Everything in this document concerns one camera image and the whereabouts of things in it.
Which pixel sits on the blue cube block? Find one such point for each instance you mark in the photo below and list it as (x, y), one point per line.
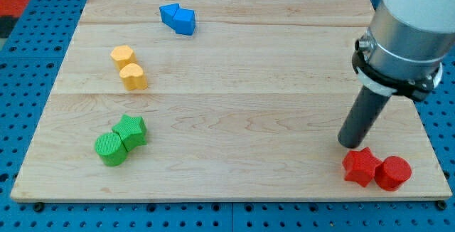
(167, 14)

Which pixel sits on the red star block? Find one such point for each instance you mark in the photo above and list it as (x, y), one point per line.
(360, 166)

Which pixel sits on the green cylinder block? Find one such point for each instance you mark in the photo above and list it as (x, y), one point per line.
(110, 149)

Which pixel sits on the yellow heart block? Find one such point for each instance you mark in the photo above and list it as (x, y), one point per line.
(133, 77)

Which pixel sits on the wooden board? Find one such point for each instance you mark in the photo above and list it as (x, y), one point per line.
(247, 109)

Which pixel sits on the yellow hexagon block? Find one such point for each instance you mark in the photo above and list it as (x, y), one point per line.
(122, 56)

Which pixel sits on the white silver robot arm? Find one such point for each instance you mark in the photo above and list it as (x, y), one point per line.
(402, 50)

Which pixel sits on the red cylinder block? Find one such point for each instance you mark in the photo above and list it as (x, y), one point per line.
(392, 173)

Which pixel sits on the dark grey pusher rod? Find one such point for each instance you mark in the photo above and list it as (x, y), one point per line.
(364, 112)

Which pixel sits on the blue pentagon block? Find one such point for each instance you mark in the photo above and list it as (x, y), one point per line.
(185, 21)

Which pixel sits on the green star block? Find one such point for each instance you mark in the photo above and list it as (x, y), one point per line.
(132, 131)

